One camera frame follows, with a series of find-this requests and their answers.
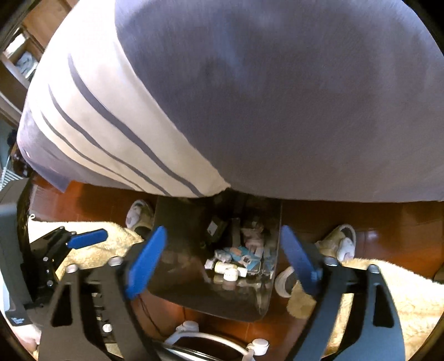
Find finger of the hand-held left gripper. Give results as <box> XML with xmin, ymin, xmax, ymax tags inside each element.
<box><xmin>29</xmin><ymin>226</ymin><xmax>109</xmax><ymax>278</ymax></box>

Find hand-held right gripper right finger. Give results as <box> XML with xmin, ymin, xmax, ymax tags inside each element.
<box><xmin>280</xmin><ymin>225</ymin><xmax>406</xmax><ymax>361</ymax></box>

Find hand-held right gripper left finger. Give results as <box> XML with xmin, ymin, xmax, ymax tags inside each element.
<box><xmin>38</xmin><ymin>225</ymin><xmax>168</xmax><ymax>361</ymax></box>

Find white slipper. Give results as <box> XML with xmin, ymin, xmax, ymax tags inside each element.
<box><xmin>317</xmin><ymin>224</ymin><xmax>357</xmax><ymax>262</ymax></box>
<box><xmin>125</xmin><ymin>199</ymin><xmax>155</xmax><ymax>237</ymax></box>
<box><xmin>274</xmin><ymin>267</ymin><xmax>299</xmax><ymax>298</ymax></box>

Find person's left leg fluffy pants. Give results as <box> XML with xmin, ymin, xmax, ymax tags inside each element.
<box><xmin>26</xmin><ymin>221</ymin><xmax>144</xmax><ymax>278</ymax></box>

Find small white bottle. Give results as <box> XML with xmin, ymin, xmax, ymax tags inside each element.
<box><xmin>214</xmin><ymin>261</ymin><xmax>241</xmax><ymax>281</ymax></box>

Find small black box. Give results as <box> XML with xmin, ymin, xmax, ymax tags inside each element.
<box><xmin>207</xmin><ymin>217</ymin><xmax>228</xmax><ymax>241</ymax></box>

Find purple white striped pillow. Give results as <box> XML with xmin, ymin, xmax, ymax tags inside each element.
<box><xmin>17</xmin><ymin>0</ymin><xmax>444</xmax><ymax>202</ymax></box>

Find wooden cabinet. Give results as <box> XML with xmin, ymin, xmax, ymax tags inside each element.
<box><xmin>0</xmin><ymin>0</ymin><xmax>80</xmax><ymax>126</ymax></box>

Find thin black cable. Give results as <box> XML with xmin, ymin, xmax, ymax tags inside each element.
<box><xmin>136</xmin><ymin>294</ymin><xmax>157</xmax><ymax>331</ymax></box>

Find white plastic round frame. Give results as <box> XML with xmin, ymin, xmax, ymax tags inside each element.
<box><xmin>165</xmin><ymin>321</ymin><xmax>270</xmax><ymax>361</ymax></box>

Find white wire rack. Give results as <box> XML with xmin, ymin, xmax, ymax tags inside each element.
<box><xmin>0</xmin><ymin>156</ymin><xmax>22</xmax><ymax>190</ymax></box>

